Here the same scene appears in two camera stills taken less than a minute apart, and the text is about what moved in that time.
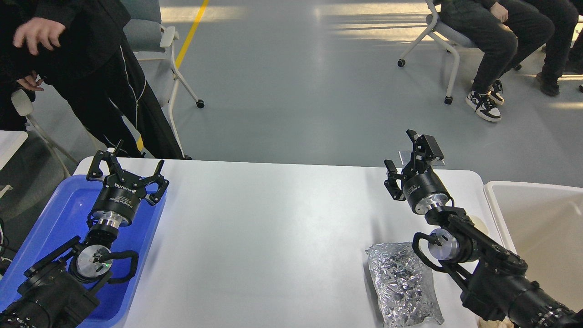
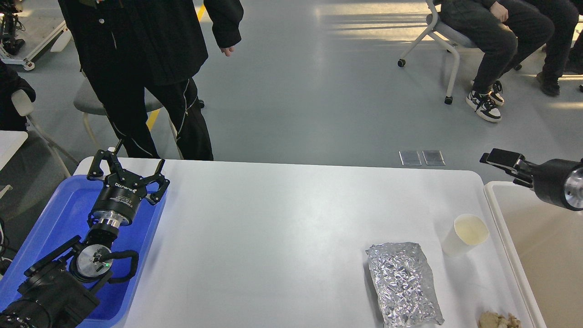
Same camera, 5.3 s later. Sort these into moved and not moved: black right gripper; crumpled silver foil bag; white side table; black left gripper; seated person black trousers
Moved: black right gripper
Not moved: crumpled silver foil bag; seated person black trousers; black left gripper; white side table
